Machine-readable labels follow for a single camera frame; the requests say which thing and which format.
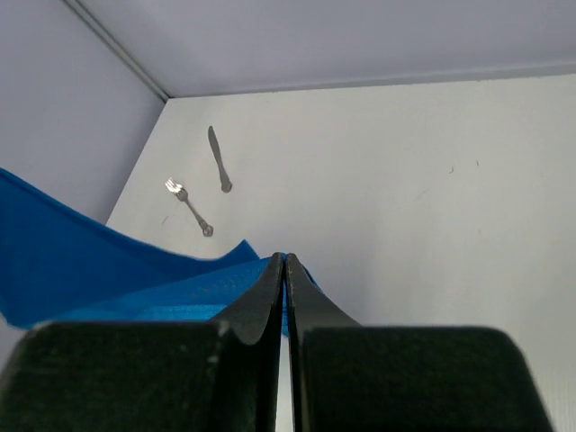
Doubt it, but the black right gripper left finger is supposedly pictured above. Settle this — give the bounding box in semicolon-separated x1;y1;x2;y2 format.
1;254;284;431

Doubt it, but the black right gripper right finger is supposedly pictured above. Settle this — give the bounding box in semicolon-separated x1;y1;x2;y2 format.
284;254;552;431

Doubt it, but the blue cloth napkin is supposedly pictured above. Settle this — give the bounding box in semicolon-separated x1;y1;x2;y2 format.
0;166;361;337

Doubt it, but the silver table knife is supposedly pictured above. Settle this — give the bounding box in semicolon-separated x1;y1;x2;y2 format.
207;126;233;194

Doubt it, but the silver fork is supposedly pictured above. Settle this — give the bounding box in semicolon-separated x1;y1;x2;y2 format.
165;178;213;238

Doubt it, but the left aluminium frame post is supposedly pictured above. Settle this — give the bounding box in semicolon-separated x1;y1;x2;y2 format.
62;0;171;103

